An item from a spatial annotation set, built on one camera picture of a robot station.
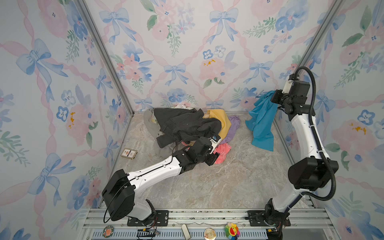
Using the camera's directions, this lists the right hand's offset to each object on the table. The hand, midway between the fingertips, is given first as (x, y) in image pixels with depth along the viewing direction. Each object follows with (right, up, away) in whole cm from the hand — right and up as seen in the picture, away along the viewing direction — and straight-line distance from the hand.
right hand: (277, 90), depth 80 cm
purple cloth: (-14, -15, +33) cm, 39 cm away
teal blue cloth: (-3, -13, +11) cm, 17 cm away
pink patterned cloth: (-26, -34, +16) cm, 46 cm away
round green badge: (-85, -69, -9) cm, 110 cm away
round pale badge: (-37, -70, -10) cm, 80 cm away
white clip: (-48, -67, -11) cm, 84 cm away
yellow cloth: (-26, -11, +24) cm, 37 cm away
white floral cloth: (-54, -4, +36) cm, 65 cm away
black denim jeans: (-51, -18, +14) cm, 56 cm away
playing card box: (-86, -36, +16) cm, 95 cm away
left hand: (-33, -31, -2) cm, 46 cm away
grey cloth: (-75, -18, +31) cm, 83 cm away
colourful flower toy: (-27, -68, -10) cm, 74 cm away
